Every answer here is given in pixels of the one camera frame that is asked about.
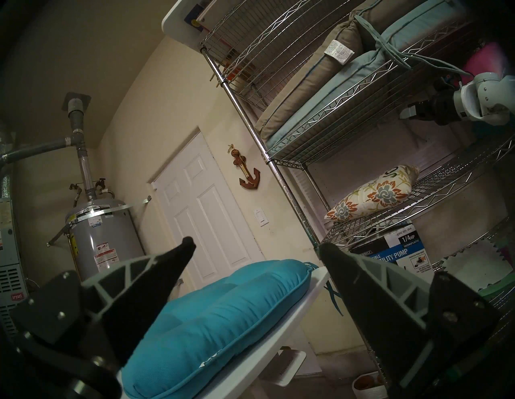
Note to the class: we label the floral print throw pillow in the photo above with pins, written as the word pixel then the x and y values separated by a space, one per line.
pixel 374 195

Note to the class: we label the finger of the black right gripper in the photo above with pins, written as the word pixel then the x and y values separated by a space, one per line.
pixel 410 111

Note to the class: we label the grey water heater tank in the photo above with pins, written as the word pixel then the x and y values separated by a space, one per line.
pixel 100 237

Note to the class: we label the tan seat cushion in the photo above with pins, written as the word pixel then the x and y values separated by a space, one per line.
pixel 314 76

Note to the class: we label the white round pot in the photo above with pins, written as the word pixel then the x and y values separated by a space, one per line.
pixel 368 386

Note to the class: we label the white wall light switch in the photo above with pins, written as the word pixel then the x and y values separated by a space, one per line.
pixel 261 217

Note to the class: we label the white panel door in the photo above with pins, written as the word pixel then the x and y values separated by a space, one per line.
pixel 201 201

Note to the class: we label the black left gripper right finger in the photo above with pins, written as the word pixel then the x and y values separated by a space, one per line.
pixel 374 311

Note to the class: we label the utility pump cardboard box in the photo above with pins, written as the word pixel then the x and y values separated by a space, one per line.
pixel 402 251

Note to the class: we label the white adjustable side table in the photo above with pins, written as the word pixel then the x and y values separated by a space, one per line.
pixel 281 321

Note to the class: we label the pink pillow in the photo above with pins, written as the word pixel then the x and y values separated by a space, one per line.
pixel 487 58

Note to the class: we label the grey metal flue pipe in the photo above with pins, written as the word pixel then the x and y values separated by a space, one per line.
pixel 82 161

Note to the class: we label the grey furnace unit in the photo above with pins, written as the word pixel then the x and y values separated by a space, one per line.
pixel 10 261

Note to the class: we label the light blue seat cushion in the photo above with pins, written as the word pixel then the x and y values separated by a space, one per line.
pixel 346 80

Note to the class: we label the white zigzag edged paper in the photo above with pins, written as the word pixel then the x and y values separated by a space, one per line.
pixel 478 261

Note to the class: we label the brown anchor wall decoration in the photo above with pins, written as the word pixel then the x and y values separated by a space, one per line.
pixel 249 179

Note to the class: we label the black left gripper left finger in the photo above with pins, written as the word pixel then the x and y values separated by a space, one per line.
pixel 132 299

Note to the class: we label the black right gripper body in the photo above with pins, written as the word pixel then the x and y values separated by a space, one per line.
pixel 440 107

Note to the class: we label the teal tufted seat cushion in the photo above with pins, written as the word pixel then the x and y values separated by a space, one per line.
pixel 225 313

